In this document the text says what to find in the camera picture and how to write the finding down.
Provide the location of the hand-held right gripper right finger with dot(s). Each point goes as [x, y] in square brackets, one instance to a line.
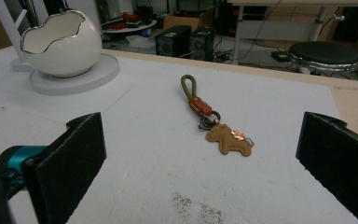
[338, 155]

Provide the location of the small blue bottle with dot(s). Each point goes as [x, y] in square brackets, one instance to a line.
[147, 32]

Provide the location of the white table mat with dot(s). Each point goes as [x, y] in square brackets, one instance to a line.
[167, 174]

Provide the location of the white eggshell-shaped ceramic bowl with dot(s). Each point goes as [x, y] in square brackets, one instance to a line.
[68, 56]

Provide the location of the small cardboard box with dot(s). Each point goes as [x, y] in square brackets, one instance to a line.
[180, 21]

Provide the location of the round white table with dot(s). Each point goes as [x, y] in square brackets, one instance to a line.
[130, 28]

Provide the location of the black round stool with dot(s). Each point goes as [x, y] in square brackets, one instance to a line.
[323, 54]

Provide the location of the black computer tower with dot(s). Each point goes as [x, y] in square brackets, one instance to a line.
[202, 43]
[174, 42]

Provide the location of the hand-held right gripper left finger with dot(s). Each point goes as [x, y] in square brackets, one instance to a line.
[65, 168]

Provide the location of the clear plastic sheet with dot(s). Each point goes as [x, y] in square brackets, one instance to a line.
[140, 41]

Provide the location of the black flat box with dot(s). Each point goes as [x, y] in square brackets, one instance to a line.
[279, 56]

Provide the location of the white-legged desk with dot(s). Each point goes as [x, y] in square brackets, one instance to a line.
[292, 2]

